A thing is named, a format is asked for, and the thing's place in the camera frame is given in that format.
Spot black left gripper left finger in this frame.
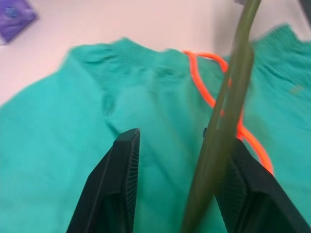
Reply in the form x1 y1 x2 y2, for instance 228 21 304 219
66 128 141 233

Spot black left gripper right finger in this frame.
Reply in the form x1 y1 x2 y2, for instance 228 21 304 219
214 137 311 233

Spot teal green shorts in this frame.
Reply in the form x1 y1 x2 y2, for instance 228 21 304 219
0 23 311 233

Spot purple box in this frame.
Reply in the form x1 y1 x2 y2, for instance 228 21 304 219
0 0 39 45

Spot orange drawstring cord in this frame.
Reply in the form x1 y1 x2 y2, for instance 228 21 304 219
182 50 275 176

